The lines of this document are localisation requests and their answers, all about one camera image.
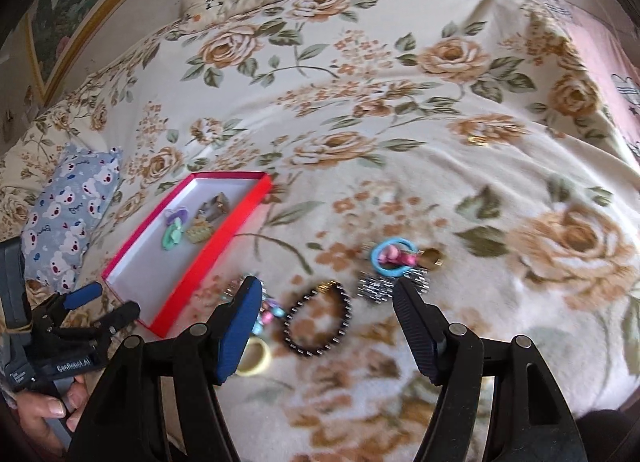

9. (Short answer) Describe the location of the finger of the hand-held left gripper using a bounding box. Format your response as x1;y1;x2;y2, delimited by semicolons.
52;300;142;344
32;282;104;329

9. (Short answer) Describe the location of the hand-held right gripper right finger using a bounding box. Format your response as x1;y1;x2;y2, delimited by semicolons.
392;278;586;462

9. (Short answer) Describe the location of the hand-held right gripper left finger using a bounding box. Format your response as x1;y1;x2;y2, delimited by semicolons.
67;276;266;462

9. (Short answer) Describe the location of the red jewelry box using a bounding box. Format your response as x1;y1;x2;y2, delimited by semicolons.
101;171;274;341

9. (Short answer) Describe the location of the person's left hand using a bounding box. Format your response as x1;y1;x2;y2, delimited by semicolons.
14;374;92;458

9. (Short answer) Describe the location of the gold round clip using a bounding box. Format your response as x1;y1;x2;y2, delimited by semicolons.
415;248;445;271

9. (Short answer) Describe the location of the pink hair ornament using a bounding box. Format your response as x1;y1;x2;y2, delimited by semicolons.
380;245;418;268

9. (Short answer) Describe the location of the blue bear print pillow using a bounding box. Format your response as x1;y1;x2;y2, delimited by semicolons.
22;143;123;288

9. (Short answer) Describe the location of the green and purple hair clip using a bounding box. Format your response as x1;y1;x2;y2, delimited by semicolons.
161;209;190;250

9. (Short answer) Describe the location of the beige hair claw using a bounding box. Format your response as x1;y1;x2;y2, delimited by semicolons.
186;222;213;244

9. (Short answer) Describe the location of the brown hair clip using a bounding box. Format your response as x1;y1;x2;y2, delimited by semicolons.
197;193;231;223

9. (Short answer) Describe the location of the floral cream blanket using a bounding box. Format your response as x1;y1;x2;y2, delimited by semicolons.
0;0;640;462

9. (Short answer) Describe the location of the pink printed blanket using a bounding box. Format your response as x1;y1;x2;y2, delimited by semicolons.
547;0;640;168

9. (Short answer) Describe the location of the yellow hair tie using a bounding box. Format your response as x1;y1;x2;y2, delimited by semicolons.
235;337;273;377

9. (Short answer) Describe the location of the colourful bead bracelet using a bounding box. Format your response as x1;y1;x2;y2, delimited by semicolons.
252;292;286;335

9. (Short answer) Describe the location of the silver link bracelet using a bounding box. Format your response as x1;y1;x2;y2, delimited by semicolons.
357;272;431;309

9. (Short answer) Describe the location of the blue hair tie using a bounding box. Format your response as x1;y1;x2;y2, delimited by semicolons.
369;238;418;279

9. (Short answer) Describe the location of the black beaded bracelet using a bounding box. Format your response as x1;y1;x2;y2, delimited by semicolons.
284;281;352;358

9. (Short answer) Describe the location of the framed wall painting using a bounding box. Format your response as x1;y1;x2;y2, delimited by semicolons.
24;0;201;104

